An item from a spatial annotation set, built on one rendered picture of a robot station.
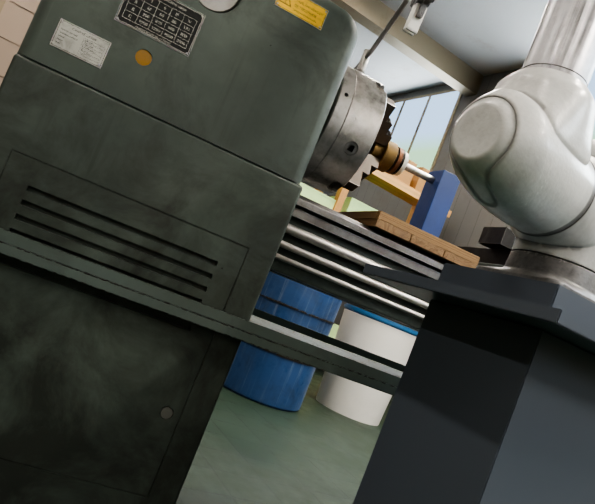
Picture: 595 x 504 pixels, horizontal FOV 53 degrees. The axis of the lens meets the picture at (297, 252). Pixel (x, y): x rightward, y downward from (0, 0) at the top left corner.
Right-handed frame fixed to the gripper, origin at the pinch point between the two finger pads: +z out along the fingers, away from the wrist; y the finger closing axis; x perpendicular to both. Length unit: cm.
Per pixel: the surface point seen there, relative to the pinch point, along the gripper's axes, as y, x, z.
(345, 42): -16.3, 18.2, 19.5
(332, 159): -3.8, 6.7, 41.0
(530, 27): 388, -253, -233
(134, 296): -25, 39, 84
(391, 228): -10, -12, 51
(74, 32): -18, 67, 43
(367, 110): -6.2, 4.2, 27.3
